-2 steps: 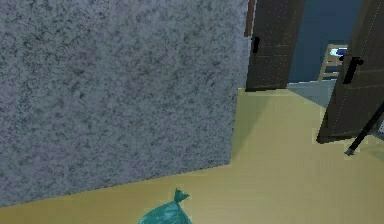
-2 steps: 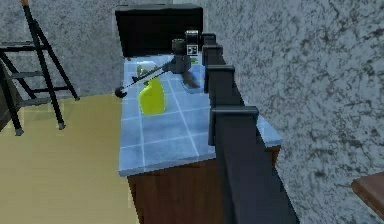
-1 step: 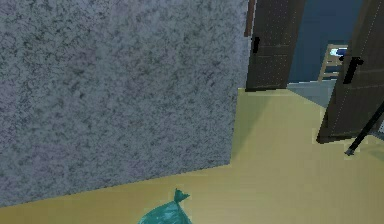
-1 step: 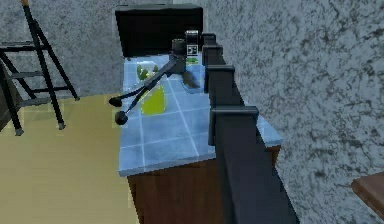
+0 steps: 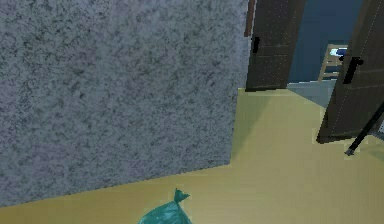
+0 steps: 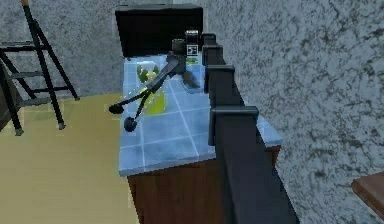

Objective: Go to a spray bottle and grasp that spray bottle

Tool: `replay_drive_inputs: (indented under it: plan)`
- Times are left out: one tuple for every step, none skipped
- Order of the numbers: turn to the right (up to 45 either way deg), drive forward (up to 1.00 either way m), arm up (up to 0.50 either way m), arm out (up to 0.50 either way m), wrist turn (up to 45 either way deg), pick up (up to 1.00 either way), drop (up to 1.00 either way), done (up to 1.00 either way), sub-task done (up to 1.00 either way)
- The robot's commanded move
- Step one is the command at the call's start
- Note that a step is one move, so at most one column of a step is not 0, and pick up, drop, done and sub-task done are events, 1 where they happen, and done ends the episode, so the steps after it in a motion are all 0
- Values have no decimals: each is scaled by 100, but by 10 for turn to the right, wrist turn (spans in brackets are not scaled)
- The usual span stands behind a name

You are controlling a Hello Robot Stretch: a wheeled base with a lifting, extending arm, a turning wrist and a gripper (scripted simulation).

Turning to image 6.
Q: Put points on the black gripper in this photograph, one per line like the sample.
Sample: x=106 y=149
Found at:
x=178 y=58

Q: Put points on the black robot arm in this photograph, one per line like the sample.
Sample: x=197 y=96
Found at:
x=240 y=166

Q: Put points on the yellow green spray bottle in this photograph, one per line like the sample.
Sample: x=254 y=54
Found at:
x=157 y=103

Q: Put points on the brown counter blue tiled top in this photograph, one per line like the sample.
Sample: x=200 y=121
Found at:
x=166 y=140

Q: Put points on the small green object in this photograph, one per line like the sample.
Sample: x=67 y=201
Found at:
x=192 y=60

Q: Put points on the black box appliance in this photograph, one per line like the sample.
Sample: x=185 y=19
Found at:
x=150 y=30

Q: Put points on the black step ladder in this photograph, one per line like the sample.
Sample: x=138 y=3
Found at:
x=41 y=58

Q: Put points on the brown wooden table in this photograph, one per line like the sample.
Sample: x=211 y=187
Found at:
x=371 y=190

